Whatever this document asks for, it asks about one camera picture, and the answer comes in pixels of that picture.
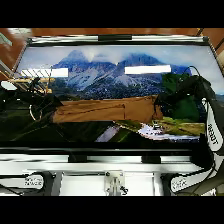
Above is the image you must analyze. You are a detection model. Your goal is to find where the brown garment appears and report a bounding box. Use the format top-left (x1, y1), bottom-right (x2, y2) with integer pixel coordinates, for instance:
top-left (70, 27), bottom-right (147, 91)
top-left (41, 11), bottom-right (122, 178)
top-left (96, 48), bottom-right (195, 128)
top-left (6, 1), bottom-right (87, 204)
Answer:
top-left (51, 94), bottom-right (165, 125)

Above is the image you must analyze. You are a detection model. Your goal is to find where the green garment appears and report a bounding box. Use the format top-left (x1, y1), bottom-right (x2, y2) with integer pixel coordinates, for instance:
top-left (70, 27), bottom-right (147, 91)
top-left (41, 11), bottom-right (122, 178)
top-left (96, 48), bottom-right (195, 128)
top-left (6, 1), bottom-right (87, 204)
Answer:
top-left (161, 72), bottom-right (201, 123)

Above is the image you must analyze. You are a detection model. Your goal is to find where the wooden rack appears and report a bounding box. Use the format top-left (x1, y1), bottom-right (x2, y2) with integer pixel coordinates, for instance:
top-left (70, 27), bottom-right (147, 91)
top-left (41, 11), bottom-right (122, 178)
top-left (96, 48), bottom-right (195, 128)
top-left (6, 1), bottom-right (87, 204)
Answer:
top-left (0, 68), bottom-right (54, 95)

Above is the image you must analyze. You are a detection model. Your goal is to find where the silver frame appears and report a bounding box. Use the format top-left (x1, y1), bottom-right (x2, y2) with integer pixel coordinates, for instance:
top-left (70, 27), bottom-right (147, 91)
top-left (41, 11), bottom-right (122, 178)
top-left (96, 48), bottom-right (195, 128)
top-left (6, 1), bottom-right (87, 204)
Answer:
top-left (0, 34), bottom-right (224, 197)

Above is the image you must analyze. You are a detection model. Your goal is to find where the black cable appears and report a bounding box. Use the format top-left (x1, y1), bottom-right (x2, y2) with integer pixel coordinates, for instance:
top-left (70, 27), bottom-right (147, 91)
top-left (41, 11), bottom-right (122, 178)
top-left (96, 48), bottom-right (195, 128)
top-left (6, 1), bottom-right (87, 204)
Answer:
top-left (45, 65), bottom-right (55, 90)
top-left (186, 65), bottom-right (215, 98)

